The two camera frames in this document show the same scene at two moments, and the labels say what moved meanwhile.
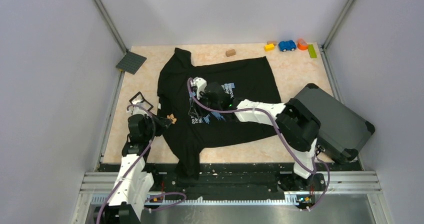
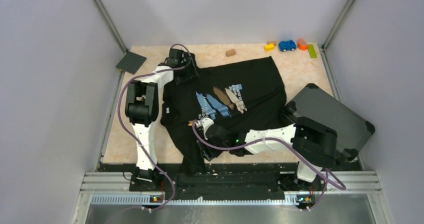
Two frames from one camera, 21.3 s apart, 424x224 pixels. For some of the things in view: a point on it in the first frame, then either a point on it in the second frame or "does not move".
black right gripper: x=193 y=111 to x=208 y=152
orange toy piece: x=302 y=45 does not move
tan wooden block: x=271 y=42 does not move
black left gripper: x=165 y=123 to x=190 y=73
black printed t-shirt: x=196 y=104 does not move
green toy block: x=311 y=50 does not move
